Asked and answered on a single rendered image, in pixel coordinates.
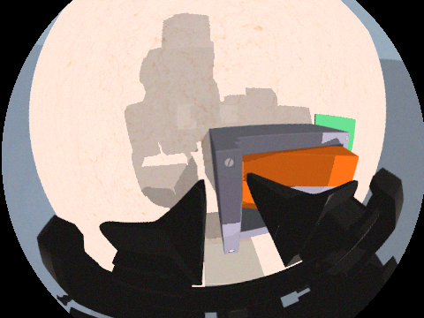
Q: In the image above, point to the orange l-shaped part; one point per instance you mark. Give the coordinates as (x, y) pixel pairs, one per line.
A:
(319, 166)

